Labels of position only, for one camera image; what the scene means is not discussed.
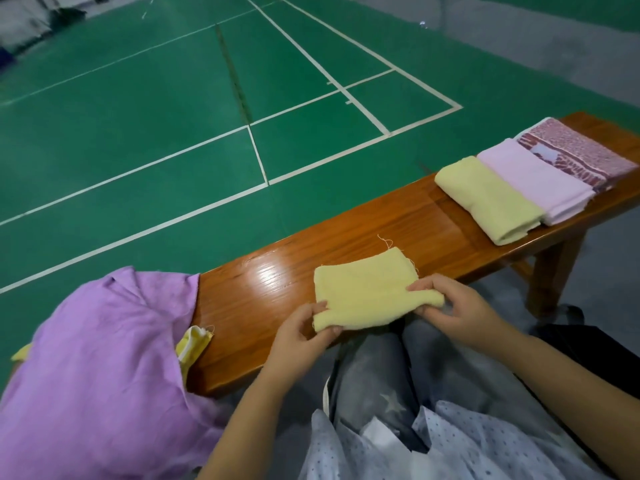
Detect person's right hand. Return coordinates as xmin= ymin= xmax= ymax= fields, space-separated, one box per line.
xmin=407 ymin=273 xmax=513 ymax=356

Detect person's left hand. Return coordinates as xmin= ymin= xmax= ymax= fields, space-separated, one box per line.
xmin=260 ymin=301 xmax=344 ymax=390

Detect pale yellow towel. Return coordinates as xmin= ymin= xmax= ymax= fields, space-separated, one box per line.
xmin=312 ymin=245 xmax=447 ymax=334
xmin=434 ymin=155 xmax=545 ymax=247

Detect yellow white striped cloth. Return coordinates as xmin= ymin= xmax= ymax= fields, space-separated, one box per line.
xmin=175 ymin=325 xmax=215 ymax=386

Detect light pink towel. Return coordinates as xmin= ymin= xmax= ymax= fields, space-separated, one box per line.
xmin=477 ymin=137 xmax=597 ymax=228

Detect purple towel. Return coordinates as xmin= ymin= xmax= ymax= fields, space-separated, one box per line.
xmin=0 ymin=267 xmax=227 ymax=480

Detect red patterned towel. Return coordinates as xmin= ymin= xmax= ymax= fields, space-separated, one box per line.
xmin=516 ymin=117 xmax=639 ymax=192

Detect person's left forearm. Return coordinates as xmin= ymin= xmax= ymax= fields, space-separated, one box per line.
xmin=198 ymin=373 xmax=301 ymax=480

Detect person's right forearm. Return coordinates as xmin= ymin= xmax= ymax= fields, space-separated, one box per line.
xmin=488 ymin=329 xmax=640 ymax=480

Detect person's grey trousers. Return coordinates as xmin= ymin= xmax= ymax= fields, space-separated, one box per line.
xmin=325 ymin=323 xmax=601 ymax=466

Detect brown wooden bench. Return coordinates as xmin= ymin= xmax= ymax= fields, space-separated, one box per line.
xmin=188 ymin=111 xmax=640 ymax=396

